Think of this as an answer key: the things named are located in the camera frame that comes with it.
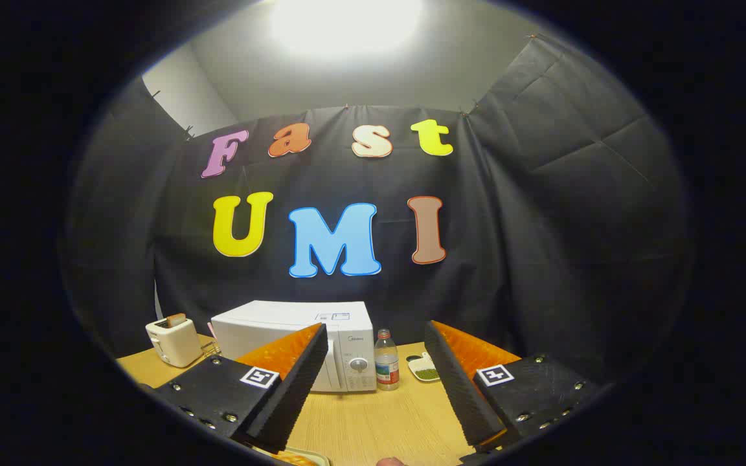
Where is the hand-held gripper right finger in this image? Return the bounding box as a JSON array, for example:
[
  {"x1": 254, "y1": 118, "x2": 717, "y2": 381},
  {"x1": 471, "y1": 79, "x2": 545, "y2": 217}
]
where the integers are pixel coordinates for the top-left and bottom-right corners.
[{"x1": 424, "y1": 320, "x2": 600, "y2": 454}]

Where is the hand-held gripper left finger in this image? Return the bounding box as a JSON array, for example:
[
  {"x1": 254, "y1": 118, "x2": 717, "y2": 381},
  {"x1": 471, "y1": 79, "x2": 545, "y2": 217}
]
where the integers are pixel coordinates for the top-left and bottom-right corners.
[{"x1": 153, "y1": 322, "x2": 330, "y2": 454}]

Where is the white microwave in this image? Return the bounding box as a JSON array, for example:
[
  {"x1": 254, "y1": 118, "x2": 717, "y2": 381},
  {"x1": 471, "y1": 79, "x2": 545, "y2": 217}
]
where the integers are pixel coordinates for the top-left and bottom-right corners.
[{"x1": 210, "y1": 300, "x2": 377, "y2": 393}]

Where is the white divided bean dish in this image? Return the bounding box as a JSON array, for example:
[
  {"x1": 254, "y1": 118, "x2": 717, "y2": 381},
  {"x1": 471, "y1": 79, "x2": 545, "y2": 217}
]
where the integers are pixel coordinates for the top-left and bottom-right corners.
[{"x1": 407, "y1": 353, "x2": 442, "y2": 383}]

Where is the white tray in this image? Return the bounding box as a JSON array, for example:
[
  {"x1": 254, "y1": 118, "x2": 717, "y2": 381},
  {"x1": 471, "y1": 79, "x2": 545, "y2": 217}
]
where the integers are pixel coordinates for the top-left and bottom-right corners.
[{"x1": 250, "y1": 443, "x2": 332, "y2": 466}]

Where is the clear plastic water bottle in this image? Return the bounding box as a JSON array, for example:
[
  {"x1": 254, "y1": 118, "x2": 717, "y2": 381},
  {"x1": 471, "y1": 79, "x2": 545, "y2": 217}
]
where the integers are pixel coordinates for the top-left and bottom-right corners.
[{"x1": 374, "y1": 329, "x2": 400, "y2": 391}]

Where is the white toaster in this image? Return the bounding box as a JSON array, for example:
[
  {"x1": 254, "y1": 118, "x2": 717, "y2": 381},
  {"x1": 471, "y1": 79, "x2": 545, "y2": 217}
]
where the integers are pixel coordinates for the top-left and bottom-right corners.
[{"x1": 146, "y1": 317, "x2": 204, "y2": 368}]

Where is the black backdrop cloth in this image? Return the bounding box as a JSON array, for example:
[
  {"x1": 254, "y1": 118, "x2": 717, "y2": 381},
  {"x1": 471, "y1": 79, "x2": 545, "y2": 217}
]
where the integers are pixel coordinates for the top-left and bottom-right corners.
[{"x1": 65, "y1": 32, "x2": 691, "y2": 383}]

